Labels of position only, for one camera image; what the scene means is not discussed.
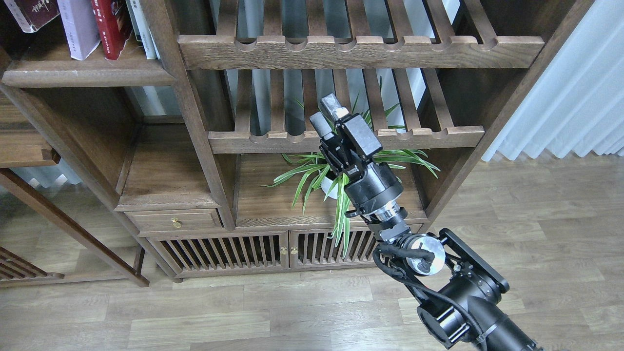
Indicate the wooden side furniture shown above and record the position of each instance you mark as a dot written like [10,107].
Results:
[54,229]

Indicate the dark maroon book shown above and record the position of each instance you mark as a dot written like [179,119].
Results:
[31,15]

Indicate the white plant pot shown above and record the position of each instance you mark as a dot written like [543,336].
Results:
[329,186]

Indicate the red survival guide book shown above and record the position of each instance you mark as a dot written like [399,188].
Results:
[114,24]

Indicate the white upright books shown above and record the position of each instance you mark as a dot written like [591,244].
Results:
[141,29]

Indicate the dark wooden bookshelf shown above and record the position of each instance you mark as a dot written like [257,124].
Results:
[198,134]

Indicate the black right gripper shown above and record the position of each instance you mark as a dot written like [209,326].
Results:
[349,150]

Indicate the white purple book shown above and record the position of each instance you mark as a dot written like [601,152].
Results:
[81,29]

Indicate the white pleated curtain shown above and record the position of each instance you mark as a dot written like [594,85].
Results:
[577,105]

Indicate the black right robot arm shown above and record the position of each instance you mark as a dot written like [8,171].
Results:
[457,290]

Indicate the green spider plant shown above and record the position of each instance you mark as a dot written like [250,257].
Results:
[312,167]

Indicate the brass drawer knob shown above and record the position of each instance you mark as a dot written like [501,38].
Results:
[176,223]

